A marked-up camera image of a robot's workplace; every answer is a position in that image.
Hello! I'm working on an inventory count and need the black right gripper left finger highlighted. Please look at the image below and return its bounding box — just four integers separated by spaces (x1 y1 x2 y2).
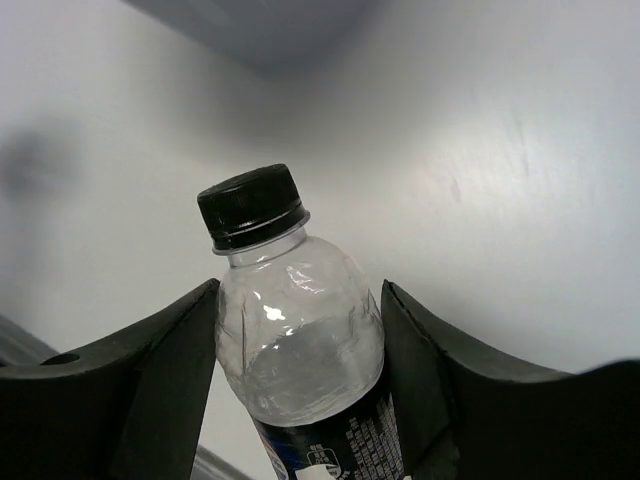
1 279 219 479

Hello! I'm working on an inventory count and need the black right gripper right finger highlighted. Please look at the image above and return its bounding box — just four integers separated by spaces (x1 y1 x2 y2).
381 281 639 479

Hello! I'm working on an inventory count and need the pepsi bottle black cap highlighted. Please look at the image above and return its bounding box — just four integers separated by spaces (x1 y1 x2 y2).
197 164 404 479

